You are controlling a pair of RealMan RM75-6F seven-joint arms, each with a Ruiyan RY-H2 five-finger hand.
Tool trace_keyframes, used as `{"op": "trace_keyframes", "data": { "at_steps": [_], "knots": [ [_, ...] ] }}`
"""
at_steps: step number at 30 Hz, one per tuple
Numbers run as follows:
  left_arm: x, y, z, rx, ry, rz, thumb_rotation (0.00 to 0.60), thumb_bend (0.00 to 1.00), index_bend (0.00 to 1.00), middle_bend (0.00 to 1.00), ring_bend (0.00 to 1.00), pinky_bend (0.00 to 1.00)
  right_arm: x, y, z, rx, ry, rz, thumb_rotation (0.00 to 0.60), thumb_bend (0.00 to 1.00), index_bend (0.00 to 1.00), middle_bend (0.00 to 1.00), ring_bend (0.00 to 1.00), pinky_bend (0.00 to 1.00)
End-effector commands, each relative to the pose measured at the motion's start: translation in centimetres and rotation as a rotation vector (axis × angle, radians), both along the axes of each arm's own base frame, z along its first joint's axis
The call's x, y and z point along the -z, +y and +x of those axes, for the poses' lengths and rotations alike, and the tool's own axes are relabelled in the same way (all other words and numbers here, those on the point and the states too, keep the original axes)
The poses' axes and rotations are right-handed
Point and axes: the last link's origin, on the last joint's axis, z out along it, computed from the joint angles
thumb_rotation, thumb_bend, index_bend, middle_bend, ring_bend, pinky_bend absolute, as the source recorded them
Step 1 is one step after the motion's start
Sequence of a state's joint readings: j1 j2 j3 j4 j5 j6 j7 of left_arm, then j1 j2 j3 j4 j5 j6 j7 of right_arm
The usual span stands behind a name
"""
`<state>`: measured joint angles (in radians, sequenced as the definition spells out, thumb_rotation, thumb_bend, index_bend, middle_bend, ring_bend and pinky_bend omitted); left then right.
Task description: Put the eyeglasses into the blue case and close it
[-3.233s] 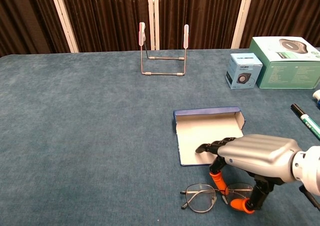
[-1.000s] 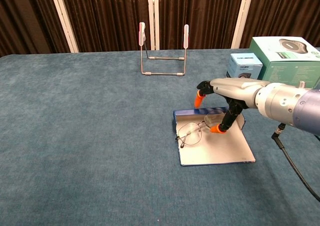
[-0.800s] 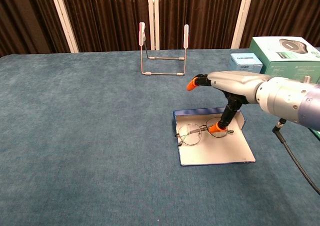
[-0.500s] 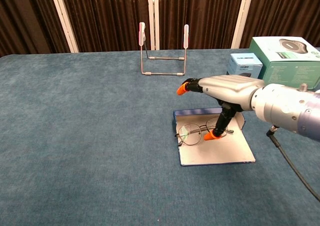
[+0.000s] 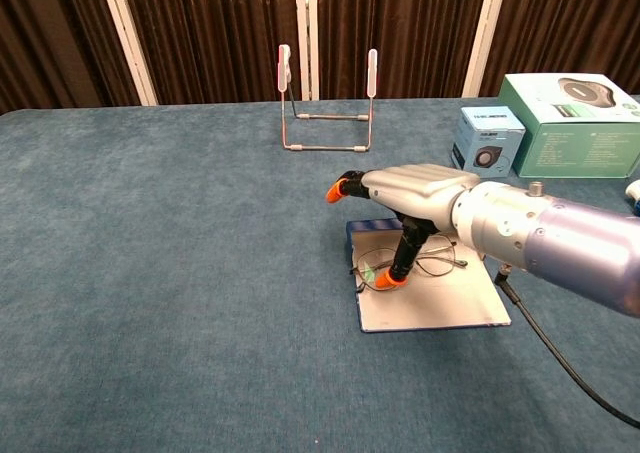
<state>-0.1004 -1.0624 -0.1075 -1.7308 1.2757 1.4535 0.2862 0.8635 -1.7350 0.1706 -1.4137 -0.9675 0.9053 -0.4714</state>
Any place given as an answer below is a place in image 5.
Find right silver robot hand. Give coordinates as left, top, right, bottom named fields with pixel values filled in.
left=325, top=163, right=481, bottom=291

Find thin metal frame eyeglasses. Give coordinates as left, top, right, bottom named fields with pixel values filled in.
left=348, top=235, right=470, bottom=294

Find blue cardboard glasses case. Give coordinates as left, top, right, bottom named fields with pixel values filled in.
left=344, top=216, right=512, bottom=334

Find small blue speaker box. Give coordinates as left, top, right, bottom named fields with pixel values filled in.
left=450, top=105, right=527, bottom=178

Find large green product box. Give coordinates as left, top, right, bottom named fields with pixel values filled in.
left=498, top=73, right=640, bottom=179

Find blue white toothpaste tube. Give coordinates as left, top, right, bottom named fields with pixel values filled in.
left=625, top=177, right=640, bottom=217

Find dark brown pleated curtain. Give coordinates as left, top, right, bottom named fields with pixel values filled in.
left=0, top=0, right=640, bottom=117

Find blue felt table cover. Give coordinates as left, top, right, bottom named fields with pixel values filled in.
left=0, top=95, right=640, bottom=453

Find white partition frame post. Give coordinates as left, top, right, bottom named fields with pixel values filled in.
left=97, top=0, right=160, bottom=107
left=294, top=0, right=321, bottom=102
left=460, top=0, right=510, bottom=99

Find metal wire stand white tips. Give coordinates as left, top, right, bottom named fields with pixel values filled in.
left=277, top=44, right=379, bottom=153

